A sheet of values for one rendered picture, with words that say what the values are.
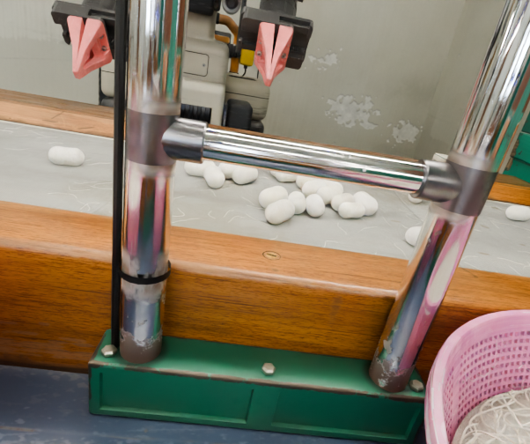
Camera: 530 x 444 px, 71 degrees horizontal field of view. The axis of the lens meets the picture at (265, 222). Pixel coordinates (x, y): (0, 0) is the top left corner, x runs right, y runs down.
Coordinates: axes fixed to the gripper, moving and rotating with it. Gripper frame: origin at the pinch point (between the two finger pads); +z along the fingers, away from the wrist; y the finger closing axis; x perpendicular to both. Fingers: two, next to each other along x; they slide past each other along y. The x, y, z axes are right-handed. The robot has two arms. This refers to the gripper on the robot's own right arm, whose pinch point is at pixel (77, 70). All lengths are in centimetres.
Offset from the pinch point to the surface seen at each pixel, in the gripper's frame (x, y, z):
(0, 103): 4.4, -10.7, 4.3
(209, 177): -6.3, 20.9, 17.5
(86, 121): 4.4, 1.3, 4.9
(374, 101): 136, 105, -143
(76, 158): -6.1, 6.8, 17.5
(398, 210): -3.3, 43.9, 16.3
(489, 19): 80, 147, -159
